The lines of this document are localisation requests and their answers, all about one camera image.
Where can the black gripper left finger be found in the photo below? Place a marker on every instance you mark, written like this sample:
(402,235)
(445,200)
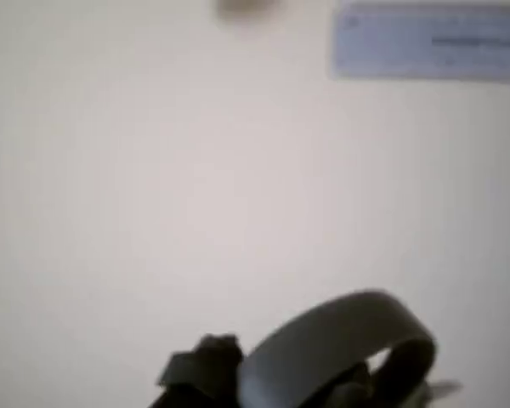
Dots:
(200,370)

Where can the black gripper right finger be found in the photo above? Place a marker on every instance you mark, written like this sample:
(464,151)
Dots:
(355,387)

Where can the pale blue card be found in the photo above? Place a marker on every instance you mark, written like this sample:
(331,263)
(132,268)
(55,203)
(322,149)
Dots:
(408,42)

